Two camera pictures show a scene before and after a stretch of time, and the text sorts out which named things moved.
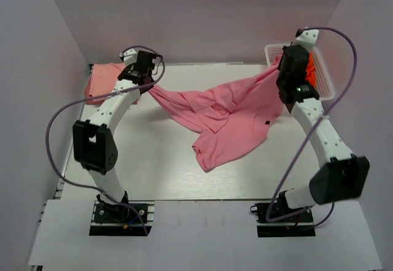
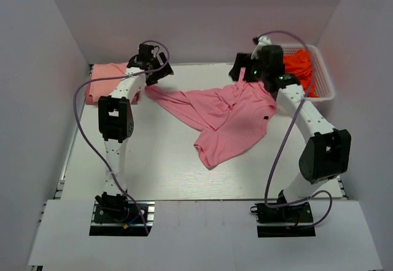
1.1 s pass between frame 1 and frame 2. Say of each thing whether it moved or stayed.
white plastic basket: stayed
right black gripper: moved
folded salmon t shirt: stayed
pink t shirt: moved
